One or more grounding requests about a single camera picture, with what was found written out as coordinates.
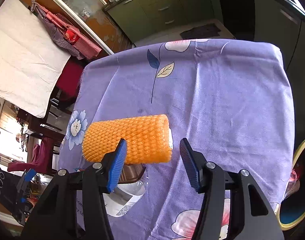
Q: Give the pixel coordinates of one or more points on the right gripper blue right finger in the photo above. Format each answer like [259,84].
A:
[194,163]

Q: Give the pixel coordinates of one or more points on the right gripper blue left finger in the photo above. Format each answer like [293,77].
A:
[116,165]

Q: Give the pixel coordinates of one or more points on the brown small box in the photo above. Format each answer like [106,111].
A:
[131,173]

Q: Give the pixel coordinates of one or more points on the red white small carton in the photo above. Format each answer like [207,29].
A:
[124,197]

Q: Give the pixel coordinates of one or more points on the orange foam net sleeve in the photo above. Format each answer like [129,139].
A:
[148,138]

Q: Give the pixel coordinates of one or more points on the yellow rimmed blue trash bin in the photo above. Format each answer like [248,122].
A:
[292,209]

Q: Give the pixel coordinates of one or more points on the green kitchen cabinets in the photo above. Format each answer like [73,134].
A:
[280,22]

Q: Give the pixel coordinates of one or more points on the purple floral tablecloth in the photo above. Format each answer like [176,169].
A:
[231,99]

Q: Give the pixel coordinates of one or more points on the red wooden chair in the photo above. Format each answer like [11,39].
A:
[67,86]

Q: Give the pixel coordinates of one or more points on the white cloth cover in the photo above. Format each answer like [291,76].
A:
[30,62]

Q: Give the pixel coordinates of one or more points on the red checkered apron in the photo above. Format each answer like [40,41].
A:
[64,34]

